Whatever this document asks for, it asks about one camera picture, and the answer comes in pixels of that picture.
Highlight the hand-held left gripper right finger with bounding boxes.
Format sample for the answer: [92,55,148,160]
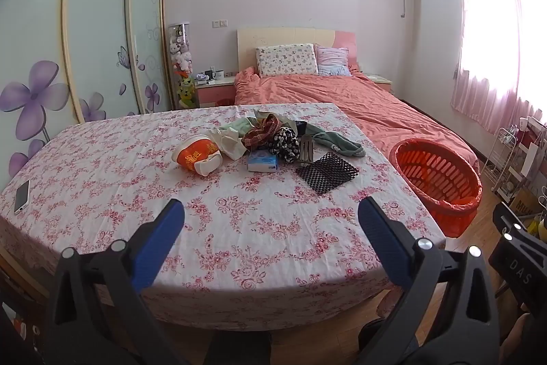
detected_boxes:
[358,196,501,365]

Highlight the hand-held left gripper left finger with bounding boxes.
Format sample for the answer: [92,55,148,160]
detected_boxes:
[45,198,186,365]

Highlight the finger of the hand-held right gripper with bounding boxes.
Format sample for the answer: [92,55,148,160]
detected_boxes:
[491,201,547,250]

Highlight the red basket with plastic bag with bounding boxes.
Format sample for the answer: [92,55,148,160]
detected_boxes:
[389,138,483,238]

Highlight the blue tissue pack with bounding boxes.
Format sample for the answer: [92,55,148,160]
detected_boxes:
[247,150,279,173]

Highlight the daisy print scrunchie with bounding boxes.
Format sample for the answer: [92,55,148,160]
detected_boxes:
[268,126,302,164]

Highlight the white paper bag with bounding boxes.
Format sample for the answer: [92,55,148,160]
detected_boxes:
[519,134,547,182]

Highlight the pink floral tablecloth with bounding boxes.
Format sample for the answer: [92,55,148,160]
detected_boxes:
[0,103,447,331]

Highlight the black mesh mat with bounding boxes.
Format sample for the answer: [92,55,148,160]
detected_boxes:
[295,152,359,195]

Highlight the teal cloth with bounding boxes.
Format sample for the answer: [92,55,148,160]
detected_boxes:
[305,121,366,157]

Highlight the striped small pouch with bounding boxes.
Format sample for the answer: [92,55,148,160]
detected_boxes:
[298,136,316,166]

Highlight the pink curtain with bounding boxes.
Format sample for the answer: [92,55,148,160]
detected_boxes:
[451,0,547,135]

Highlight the light green cloth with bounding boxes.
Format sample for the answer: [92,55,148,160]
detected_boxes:
[220,115,261,135]

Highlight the coral duvet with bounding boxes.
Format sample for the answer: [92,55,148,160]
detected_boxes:
[233,66,479,178]

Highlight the red plaid cloth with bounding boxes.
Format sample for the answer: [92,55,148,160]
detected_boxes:
[241,114,285,152]

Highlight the white smartphone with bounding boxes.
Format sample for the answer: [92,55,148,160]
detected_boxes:
[14,179,30,215]

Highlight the pink nightstand with mug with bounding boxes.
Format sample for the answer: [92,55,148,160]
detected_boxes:
[194,76,237,108]

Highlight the hanging plush toy organizer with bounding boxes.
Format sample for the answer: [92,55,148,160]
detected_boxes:
[168,23,197,109]

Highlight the pink striped pillow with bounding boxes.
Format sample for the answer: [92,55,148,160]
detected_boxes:
[315,44,353,77]

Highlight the floral pillow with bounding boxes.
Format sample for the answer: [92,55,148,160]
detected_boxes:
[255,43,319,77]

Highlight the wardrobe with floral sliding doors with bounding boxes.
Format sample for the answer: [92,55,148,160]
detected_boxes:
[0,0,172,195]

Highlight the beige and pink headboard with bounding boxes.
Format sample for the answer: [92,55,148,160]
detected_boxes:
[237,27,357,70]

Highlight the white wire rack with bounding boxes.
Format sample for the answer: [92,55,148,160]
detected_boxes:
[487,126,531,195]

